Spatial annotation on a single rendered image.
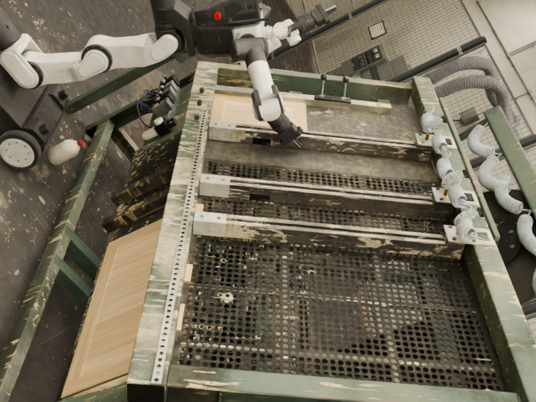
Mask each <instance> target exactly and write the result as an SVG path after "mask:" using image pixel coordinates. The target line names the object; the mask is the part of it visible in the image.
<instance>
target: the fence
mask: <svg viewBox="0 0 536 402"><path fill-rule="evenodd" d="M253 91H254V90H253V89H245V88H237V87H230V86H221V85H216V86H215V93H218V94H226V95H234V96H241V97H251V93H252V92H253ZM279 95H282V98H283V100H284V101H293V102H302V103H305V105H306V106H313V107H322V108H336V109H344V110H352V111H359V112H374V113H381V114H389V115H390V113H391V110H392V107H391V104H389V107H384V106H380V104H386V103H379V102H371V101H363V100H351V101H352V103H351V104H347V103H340V102H332V101H324V100H314V96H312V95H304V94H296V93H282V92H279ZM367 102H370V103H376V106H375V105H368V104H367Z"/></svg>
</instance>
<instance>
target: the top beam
mask: <svg viewBox="0 0 536 402"><path fill-rule="evenodd" d="M411 98H412V102H413V104H414V107H415V110H416V114H417V116H418V119H419V122H420V121H421V117H422V115H423V114H424V113H426V112H428V113H431V111H432V110H433V109H435V110H434V112H433V113H432V115H433V117H435V118H436V117H439V118H440V119H442V118H441V116H444V114H443V111H442V108H441V107H440V104H439V99H438V97H437V95H436V91H435V90H434V87H433V85H432V82H431V79H430V78H428V77H413V78H412V95H411ZM420 126H421V124H420ZM436 127H437V128H442V129H443V132H442V134H441V135H442V136H450V137H452V134H451V131H450V129H449V127H448V125H447V123H444V122H443V121H442V120H441V123H440V124H438V125H437V126H436ZM421 128H422V126H421ZM422 131H423V128H422ZM423 134H427V133H425V132H424V131H423ZM447 150H448V151H450V152H451V156H450V157H449V158H448V160H449V161H450V163H451V168H452V169H453V170H454V171H455V172H456V171H461V173H463V170H466V169H465V167H464V165H463V161H462V159H461V157H460V154H459V151H458V149H452V148H448V149H447ZM450 152H444V153H442V154H438V153H436V152H435V151H434V149H432V152H431V158H432V162H433V164H434V167H435V171H436V163H437V161H438V160H439V159H441V158H444V159H446V158H447V157H448V156H449V154H450ZM461 179H462V181H461V183H460V184H459V186H461V188H462V189H463V190H464V191H474V189H473V187H472V185H471V181H470V180H469V179H468V178H465V177H464V175H463V177H462V178H461ZM470 209H471V208H470V207H468V206H465V205H463V206H462V207H454V206H453V205H451V209H450V211H449V212H450V215H451V219H452V222H453V224H454V222H455V218H456V216H457V215H459V214H461V212H464V211H468V210H470ZM471 221H472V222H473V223H472V226H473V227H474V228H483V229H489V227H488V225H487V221H486V220H485V218H484V217H480V216H479V214H477V216H475V219H471ZM454 225H455V224H454ZM495 245H496V244H495ZM463 255H464V257H465V260H466V263H467V267H468V269H469V272H470V275H471V279H472V281H473V284H474V287H475V291H476V293H477V296H478V299H479V303H480V305H481V308H482V311H483V315H484V317H485V320H486V323H487V327H488V329H489V332H490V335H491V339H492V341H493V344H494V347H495V351H496V353H497V356H498V359H499V363H500V365H501V368H502V373H503V375H504V378H505V381H506V385H507V387H508V390H509V392H513V393H518V395H519V398H520V400H521V402H536V343H535V341H534V338H533V335H532V333H531V331H530V327H529V326H528V323H527V321H526V318H525V315H524V313H523V311H522V307H521V306H520V303H519V301H518V298H517V295H516V293H515V291H514V287H513V286H512V283H511V281H510V278H509V275H508V273H507V271H506V267H505V265H504V263H503V260H502V257H501V255H500V253H499V249H498V247H497V245H496V246H480V245H473V244H465V246H464V249H463Z"/></svg>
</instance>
